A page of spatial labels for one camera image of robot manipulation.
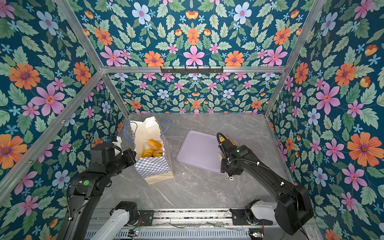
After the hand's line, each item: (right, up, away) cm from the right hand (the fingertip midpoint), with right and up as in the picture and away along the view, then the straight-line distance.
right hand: (226, 169), depth 80 cm
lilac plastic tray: (-14, +8, +19) cm, 25 cm away
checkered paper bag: (-36, +6, -10) cm, 38 cm away
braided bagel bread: (-41, +7, +11) cm, 43 cm away
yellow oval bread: (-46, +7, +9) cm, 47 cm away
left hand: (-42, +13, -13) cm, 46 cm away
